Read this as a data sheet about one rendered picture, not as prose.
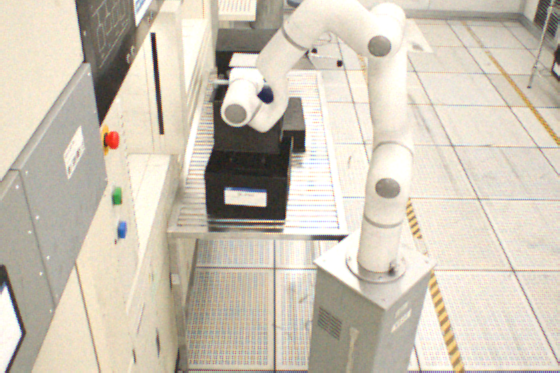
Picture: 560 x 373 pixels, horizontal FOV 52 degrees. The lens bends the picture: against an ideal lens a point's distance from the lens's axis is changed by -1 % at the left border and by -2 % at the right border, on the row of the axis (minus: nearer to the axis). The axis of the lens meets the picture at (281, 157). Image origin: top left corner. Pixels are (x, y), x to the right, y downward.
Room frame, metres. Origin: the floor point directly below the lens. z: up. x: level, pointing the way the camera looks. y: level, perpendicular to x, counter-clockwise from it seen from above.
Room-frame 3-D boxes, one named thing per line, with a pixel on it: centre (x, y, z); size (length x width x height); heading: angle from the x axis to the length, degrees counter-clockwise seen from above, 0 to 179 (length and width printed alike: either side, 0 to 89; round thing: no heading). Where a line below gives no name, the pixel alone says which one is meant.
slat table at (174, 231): (2.12, 0.09, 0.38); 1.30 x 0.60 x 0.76; 2
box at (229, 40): (2.55, 0.18, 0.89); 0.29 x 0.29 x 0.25; 4
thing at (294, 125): (2.13, 0.06, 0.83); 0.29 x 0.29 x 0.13; 3
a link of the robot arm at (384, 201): (1.33, -0.30, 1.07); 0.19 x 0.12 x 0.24; 167
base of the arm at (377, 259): (1.36, -0.31, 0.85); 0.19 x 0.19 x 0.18
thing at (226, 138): (1.70, 0.11, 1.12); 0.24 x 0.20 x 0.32; 87
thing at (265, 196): (1.69, 0.11, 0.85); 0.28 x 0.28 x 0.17; 87
